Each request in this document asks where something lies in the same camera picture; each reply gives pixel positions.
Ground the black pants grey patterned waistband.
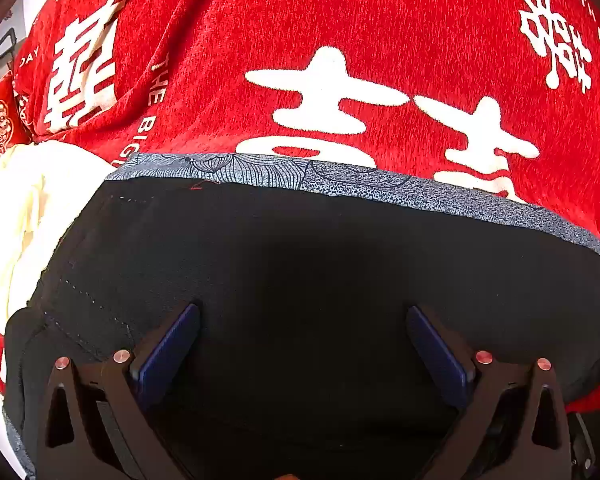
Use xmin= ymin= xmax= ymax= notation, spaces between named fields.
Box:
xmin=2 ymin=152 xmax=600 ymax=480

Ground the red printed blanket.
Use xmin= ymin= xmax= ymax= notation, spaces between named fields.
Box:
xmin=0 ymin=0 xmax=600 ymax=413

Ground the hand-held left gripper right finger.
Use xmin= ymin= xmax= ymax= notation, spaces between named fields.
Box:
xmin=406 ymin=305 xmax=573 ymax=480

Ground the cream cloth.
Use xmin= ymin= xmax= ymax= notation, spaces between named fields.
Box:
xmin=0 ymin=140 xmax=117 ymax=322

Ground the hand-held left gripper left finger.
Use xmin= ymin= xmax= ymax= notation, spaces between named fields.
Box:
xmin=36 ymin=301 xmax=202 ymax=480

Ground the black bent frame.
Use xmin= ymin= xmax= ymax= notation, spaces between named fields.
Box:
xmin=0 ymin=27 xmax=20 ymax=62

